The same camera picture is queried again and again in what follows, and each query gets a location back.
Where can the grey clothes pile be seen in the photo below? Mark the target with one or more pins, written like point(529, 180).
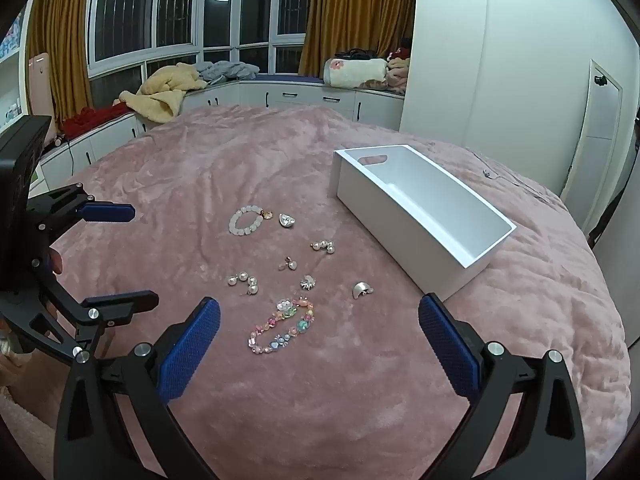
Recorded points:
point(227, 71)

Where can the red cloth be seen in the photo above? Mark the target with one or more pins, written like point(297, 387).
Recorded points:
point(92, 117)

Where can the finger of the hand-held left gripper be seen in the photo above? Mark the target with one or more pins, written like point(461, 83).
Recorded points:
point(120, 305)
point(107, 212)

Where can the white window seat cabinets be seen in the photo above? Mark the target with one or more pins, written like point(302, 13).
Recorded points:
point(300, 95)

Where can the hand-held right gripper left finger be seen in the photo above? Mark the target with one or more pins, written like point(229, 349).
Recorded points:
point(190, 350)

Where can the silver shell earring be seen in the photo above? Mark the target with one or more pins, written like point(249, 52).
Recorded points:
point(363, 289)

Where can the silver heart earring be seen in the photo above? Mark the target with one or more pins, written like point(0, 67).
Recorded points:
point(286, 220)

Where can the white bookshelf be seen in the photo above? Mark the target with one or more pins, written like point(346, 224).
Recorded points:
point(12, 85)

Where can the pink standing appliance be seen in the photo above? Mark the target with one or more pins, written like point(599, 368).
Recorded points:
point(39, 85)

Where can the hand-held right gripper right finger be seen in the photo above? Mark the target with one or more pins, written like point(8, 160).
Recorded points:
point(445, 350)

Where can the pearl drop earring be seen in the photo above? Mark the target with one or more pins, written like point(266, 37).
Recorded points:
point(242, 278)
point(322, 246)

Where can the white storage box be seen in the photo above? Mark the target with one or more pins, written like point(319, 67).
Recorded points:
point(430, 195)

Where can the mustard curtain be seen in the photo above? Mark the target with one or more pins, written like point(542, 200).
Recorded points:
point(360, 10)
point(60, 35)

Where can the red and pink plush pile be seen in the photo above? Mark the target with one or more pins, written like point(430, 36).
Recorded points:
point(400, 67)

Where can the bay window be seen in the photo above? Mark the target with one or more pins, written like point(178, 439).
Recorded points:
point(200, 5)

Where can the white wardrobe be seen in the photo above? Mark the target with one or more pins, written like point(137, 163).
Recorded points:
point(510, 50)

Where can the black bag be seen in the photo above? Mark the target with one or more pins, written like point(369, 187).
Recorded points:
point(357, 54)

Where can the yellow fleece blanket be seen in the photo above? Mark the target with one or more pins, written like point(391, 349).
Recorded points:
point(165, 90)

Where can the pink fuzzy blanket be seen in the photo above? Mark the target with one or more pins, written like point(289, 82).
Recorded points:
point(280, 410)

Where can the white door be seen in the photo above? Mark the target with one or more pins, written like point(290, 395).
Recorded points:
point(595, 130)

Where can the person's left hand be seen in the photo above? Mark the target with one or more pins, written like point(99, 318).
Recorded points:
point(56, 261)

